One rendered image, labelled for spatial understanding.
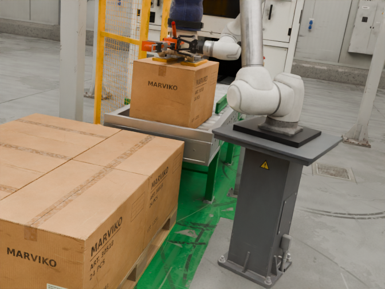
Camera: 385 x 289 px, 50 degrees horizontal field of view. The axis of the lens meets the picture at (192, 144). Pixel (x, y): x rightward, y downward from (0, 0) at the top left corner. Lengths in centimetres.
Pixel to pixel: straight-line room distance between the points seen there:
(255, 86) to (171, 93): 80
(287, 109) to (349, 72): 917
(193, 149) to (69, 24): 156
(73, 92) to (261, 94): 203
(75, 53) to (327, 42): 846
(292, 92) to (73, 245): 116
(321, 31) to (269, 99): 930
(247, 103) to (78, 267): 96
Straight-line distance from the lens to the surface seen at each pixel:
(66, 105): 359
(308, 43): 1113
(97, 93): 402
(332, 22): 1114
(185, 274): 220
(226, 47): 240
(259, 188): 207
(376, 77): 521
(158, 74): 252
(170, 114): 253
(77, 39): 346
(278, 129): 199
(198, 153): 248
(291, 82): 196
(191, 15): 267
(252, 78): 185
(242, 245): 223
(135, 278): 208
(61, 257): 147
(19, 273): 161
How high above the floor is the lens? 128
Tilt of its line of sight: 18 degrees down
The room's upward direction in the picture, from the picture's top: 7 degrees clockwise
